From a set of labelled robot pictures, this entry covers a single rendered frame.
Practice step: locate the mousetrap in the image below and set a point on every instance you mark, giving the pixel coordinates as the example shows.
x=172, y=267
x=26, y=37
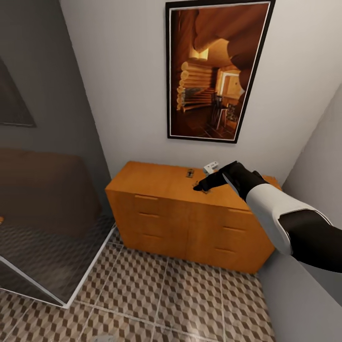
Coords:
x=190, y=173

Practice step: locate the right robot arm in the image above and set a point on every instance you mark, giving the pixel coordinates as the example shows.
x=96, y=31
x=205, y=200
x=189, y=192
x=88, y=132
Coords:
x=293, y=227

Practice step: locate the shower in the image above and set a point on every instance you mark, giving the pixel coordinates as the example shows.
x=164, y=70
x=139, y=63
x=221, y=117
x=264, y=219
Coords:
x=65, y=306

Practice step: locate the door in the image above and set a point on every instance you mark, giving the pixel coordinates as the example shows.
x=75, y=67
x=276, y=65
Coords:
x=54, y=211
x=14, y=282

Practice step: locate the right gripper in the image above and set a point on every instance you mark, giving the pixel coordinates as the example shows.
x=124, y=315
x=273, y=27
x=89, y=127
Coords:
x=207, y=183

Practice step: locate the picture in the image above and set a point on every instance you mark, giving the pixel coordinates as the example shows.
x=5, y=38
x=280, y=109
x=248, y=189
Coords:
x=213, y=49

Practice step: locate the cabinet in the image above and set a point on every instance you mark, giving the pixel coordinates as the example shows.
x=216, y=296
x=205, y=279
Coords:
x=157, y=210

